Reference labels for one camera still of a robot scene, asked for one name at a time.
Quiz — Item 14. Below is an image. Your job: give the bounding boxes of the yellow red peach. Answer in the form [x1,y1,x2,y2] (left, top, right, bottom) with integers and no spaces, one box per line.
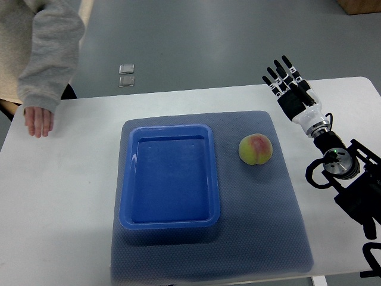
[238,133,273,166]

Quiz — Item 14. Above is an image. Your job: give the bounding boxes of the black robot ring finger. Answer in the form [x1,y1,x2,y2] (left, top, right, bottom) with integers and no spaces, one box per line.
[267,67,285,92]

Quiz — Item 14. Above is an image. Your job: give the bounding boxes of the grey sweatshirt sleeve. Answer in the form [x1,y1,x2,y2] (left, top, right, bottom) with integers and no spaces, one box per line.
[1,1,85,112]

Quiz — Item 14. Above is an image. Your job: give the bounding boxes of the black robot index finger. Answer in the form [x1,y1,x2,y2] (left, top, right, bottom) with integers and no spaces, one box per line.
[282,55,304,83]

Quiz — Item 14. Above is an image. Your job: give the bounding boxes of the upper metal floor plate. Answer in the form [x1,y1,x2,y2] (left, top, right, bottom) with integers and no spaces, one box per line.
[118,64,135,74]

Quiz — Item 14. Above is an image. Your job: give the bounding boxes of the brown wooden box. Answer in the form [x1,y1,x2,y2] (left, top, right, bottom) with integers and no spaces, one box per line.
[337,0,380,15]

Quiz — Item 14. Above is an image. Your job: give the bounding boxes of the person's bare hand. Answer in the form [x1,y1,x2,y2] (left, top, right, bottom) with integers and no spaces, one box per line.
[24,107,54,138]

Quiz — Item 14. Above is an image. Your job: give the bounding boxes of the blue plastic tray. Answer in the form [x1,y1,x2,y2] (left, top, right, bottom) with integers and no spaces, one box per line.
[119,124,220,231]

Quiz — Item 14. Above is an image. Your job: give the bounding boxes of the grey blue table mat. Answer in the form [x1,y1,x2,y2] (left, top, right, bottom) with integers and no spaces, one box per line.
[111,111,314,285]

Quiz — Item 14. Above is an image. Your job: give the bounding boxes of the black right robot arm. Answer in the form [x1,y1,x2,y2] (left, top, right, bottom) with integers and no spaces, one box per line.
[262,55,380,278]

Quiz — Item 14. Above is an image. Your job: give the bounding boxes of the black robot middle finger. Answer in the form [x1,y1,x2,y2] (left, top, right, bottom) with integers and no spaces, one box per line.
[274,60,292,86]

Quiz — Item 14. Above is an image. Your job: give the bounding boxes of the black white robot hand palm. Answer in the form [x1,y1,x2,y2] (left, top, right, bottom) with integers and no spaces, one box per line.
[277,89,328,132]

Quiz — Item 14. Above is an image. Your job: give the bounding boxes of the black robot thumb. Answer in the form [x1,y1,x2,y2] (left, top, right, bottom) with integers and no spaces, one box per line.
[290,82,316,106]

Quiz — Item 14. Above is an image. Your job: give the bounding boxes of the black robot pinky finger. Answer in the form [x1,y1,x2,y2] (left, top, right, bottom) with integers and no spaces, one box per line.
[262,76,280,98]

